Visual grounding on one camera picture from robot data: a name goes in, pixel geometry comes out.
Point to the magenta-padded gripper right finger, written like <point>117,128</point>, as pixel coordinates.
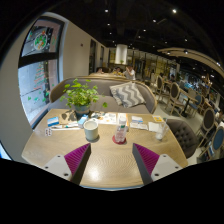
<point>148,158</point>

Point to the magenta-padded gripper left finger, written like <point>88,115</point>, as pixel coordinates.
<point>77,158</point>

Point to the clear plastic bottle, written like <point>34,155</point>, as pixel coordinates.
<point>120,133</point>

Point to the clear drinking glass with straw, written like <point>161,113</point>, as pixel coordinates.
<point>161,131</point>

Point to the white ceramic cup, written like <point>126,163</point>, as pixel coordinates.
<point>91,131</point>

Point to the white paper napkin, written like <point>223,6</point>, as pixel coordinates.
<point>154,127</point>

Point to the white printed leaflet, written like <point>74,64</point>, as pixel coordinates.
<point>138,126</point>

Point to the white pen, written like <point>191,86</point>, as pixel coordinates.
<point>65,126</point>

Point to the flat round red coaster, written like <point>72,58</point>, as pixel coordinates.
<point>114,141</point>

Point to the blue and white carton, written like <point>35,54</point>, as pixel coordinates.
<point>82,120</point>

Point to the pill blister pack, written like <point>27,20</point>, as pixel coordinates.
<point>48,132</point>

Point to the blue and white leaflet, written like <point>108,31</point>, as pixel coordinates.
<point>137,119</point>

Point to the yellow card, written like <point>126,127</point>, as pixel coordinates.
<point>158,118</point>

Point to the grey tufted armchair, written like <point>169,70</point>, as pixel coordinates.
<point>183,136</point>

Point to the brown paper card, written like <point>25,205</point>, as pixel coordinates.
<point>68,117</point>

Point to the small blue and white box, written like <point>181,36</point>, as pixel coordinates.
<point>53,121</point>

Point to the illustrated menu sheet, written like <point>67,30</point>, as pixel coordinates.
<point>108,118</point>

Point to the green potted plant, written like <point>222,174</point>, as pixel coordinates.
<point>80,95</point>

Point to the grey chevron cushion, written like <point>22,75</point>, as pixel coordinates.
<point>127,94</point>

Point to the group of dining chairs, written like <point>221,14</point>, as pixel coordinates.
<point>175,95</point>

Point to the grey curved sofa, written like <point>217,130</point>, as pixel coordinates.
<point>106,85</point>

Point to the window with painted decorations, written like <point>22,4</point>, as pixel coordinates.
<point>38,83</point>

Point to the person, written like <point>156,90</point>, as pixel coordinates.
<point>130,72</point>
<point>99,70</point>
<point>116,70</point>

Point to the group of ceiling lights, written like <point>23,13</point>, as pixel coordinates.
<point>174,11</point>

